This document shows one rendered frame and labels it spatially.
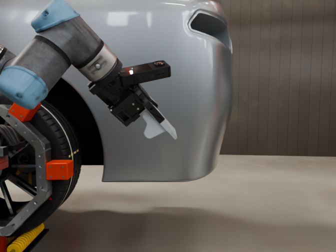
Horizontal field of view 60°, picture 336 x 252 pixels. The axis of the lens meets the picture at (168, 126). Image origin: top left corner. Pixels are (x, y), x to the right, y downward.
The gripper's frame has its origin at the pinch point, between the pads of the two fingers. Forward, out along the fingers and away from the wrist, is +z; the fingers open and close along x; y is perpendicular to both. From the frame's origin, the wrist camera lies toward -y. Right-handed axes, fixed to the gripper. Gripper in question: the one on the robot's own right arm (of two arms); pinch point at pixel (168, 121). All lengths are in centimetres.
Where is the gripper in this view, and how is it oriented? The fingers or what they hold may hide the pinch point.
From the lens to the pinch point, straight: 71.0
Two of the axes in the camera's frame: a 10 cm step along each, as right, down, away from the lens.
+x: 3.3, 4.8, -8.1
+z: 5.7, 5.9, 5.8
